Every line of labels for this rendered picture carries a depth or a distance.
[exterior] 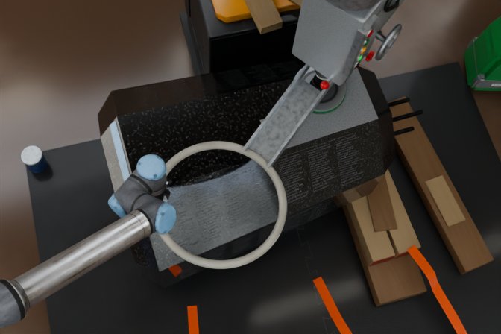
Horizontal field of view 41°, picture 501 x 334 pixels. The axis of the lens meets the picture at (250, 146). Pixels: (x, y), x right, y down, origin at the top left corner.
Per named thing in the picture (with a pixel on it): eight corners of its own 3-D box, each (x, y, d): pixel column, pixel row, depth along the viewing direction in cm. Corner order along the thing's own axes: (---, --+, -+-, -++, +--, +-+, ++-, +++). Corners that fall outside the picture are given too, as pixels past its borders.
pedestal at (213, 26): (179, 13, 383) (171, -75, 315) (290, -8, 392) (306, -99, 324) (206, 116, 360) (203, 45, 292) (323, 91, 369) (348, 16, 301)
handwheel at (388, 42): (375, 26, 252) (385, 3, 238) (397, 41, 250) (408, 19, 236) (353, 54, 247) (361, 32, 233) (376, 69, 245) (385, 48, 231)
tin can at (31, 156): (43, 152, 346) (37, 142, 334) (51, 168, 343) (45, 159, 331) (24, 159, 344) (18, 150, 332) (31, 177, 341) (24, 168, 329)
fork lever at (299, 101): (343, 3, 261) (343, -2, 256) (384, 30, 258) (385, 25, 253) (235, 145, 256) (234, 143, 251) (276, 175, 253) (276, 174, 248)
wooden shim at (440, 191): (423, 182, 342) (425, 181, 341) (441, 176, 344) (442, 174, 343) (446, 227, 334) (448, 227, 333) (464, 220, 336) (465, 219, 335)
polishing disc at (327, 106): (309, 119, 267) (309, 118, 266) (283, 77, 274) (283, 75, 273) (355, 98, 272) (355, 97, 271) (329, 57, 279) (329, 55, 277)
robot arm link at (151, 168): (128, 168, 213) (149, 145, 217) (131, 183, 224) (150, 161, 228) (152, 186, 211) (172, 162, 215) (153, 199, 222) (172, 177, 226)
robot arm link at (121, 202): (123, 212, 205) (149, 181, 210) (99, 199, 212) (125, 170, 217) (136, 229, 211) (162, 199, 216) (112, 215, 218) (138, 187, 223)
